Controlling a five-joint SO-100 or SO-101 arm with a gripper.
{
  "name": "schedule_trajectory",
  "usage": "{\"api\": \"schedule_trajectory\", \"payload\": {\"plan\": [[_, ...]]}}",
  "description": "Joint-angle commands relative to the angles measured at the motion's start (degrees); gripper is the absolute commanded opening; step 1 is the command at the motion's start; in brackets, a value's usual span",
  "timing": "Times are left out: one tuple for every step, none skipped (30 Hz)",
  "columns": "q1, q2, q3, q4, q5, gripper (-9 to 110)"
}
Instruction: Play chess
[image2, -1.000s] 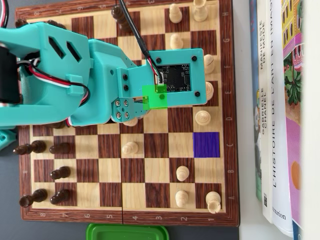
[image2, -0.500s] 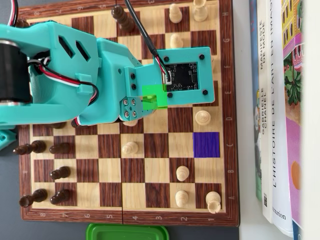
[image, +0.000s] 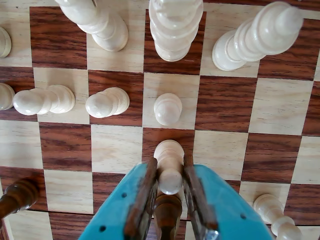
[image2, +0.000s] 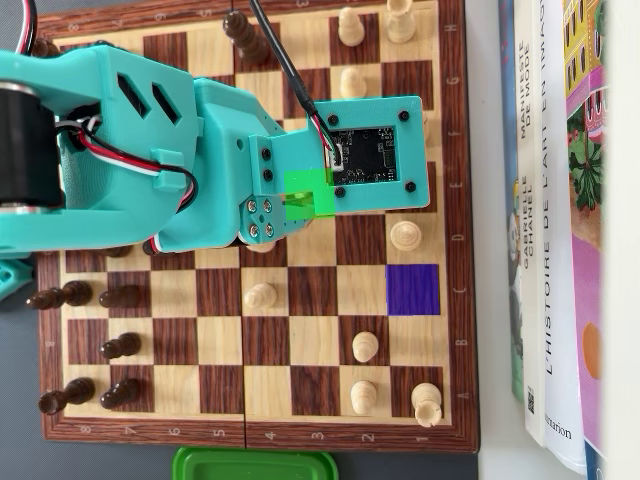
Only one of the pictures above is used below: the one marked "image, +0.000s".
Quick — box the white wooden pawn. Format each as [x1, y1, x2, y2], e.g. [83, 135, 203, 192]
[153, 92, 183, 127]
[253, 193, 303, 240]
[85, 86, 130, 119]
[0, 82, 16, 111]
[12, 84, 76, 116]

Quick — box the white wooden king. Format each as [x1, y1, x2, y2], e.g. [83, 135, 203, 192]
[149, 0, 204, 63]

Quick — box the dark wooden knight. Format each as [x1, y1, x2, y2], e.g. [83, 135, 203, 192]
[152, 193, 183, 240]

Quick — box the wooden chessboard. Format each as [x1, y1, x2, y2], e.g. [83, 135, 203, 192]
[0, 0, 320, 240]

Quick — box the dark wooden queen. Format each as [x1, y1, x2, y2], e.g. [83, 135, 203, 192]
[0, 177, 41, 221]

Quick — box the white wooden queen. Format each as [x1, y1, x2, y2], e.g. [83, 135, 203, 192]
[211, 1, 305, 72]

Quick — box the turquoise gripper finger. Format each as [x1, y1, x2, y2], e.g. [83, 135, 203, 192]
[184, 154, 275, 240]
[78, 157, 160, 240]

